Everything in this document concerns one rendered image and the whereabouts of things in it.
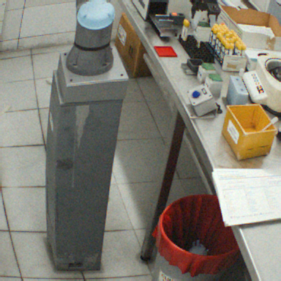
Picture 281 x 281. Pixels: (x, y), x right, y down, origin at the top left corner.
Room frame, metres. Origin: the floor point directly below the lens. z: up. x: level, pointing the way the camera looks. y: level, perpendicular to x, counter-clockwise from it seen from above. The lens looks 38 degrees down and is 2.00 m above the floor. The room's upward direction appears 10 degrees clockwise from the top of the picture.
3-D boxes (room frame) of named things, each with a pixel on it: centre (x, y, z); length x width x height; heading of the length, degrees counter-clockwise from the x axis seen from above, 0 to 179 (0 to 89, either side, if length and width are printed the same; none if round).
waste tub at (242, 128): (1.51, -0.32, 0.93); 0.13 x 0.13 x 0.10; 26
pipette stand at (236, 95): (1.68, -0.28, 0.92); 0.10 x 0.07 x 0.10; 13
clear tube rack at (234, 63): (2.02, -0.25, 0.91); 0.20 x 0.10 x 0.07; 21
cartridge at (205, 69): (1.80, -0.18, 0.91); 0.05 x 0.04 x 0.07; 111
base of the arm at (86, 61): (1.67, 0.20, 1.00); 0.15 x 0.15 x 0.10
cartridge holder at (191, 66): (1.86, -0.14, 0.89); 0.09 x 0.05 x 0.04; 112
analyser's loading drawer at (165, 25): (2.14, 0.00, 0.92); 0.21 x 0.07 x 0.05; 21
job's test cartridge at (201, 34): (1.86, -0.14, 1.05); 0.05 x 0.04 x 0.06; 112
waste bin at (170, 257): (1.58, -0.29, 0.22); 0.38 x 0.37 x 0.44; 21
